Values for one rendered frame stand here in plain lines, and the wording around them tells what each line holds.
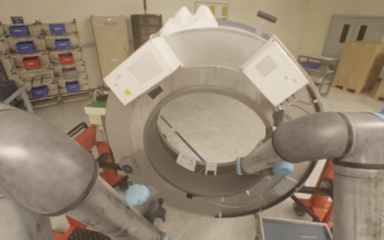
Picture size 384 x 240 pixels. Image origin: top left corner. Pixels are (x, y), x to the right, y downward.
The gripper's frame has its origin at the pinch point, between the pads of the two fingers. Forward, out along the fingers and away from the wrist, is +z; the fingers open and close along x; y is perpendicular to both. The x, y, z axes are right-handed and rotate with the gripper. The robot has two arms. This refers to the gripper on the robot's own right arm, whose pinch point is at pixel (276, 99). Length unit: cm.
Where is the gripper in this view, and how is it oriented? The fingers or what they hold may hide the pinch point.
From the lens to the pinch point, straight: 110.5
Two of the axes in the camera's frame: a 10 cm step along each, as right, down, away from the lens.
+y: 8.6, 3.2, 4.1
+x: 5.0, -2.9, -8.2
